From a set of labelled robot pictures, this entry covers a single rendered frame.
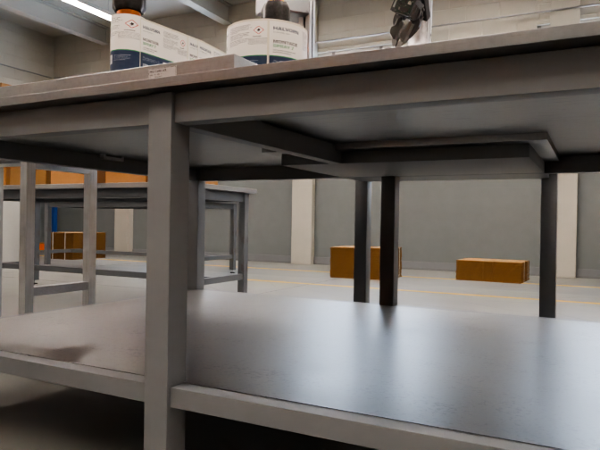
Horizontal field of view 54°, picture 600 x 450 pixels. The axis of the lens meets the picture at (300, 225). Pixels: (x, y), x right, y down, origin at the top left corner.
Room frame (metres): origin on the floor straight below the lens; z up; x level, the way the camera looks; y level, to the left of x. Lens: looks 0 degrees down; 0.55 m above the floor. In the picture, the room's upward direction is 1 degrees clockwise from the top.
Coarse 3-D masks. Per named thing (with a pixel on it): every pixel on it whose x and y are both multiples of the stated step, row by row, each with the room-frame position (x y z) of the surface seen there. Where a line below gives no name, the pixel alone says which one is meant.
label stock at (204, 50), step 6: (198, 42) 1.66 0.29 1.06; (204, 42) 1.69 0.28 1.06; (198, 48) 1.66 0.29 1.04; (204, 48) 1.69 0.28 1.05; (210, 48) 1.71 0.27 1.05; (216, 48) 1.74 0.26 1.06; (198, 54) 1.66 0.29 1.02; (204, 54) 1.69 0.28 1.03; (210, 54) 1.71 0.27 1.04; (216, 54) 1.75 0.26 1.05; (222, 54) 1.78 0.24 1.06
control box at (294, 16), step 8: (256, 0) 2.09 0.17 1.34; (264, 0) 2.02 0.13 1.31; (288, 0) 2.04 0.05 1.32; (296, 0) 2.06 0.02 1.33; (304, 0) 2.07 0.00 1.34; (256, 8) 2.08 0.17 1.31; (296, 8) 2.06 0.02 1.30; (304, 8) 2.07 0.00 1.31; (296, 16) 2.09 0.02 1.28; (304, 16) 2.09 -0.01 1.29
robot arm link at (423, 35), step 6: (426, 24) 2.21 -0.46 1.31; (420, 30) 2.21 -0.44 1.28; (426, 30) 2.22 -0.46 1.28; (414, 36) 2.22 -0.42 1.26; (420, 36) 2.22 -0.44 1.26; (426, 36) 2.22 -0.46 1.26; (408, 42) 2.26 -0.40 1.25; (414, 42) 2.23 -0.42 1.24; (420, 42) 2.22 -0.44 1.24; (426, 42) 2.22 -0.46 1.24
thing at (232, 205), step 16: (48, 208) 6.69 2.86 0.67; (96, 208) 7.26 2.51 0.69; (112, 208) 7.14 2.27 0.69; (128, 208) 7.03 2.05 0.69; (144, 208) 6.92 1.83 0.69; (208, 208) 6.51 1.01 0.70; (224, 208) 6.20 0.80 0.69; (48, 224) 6.69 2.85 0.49; (48, 240) 6.69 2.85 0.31; (48, 256) 6.70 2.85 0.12; (208, 256) 5.95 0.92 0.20; (224, 256) 6.21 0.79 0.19
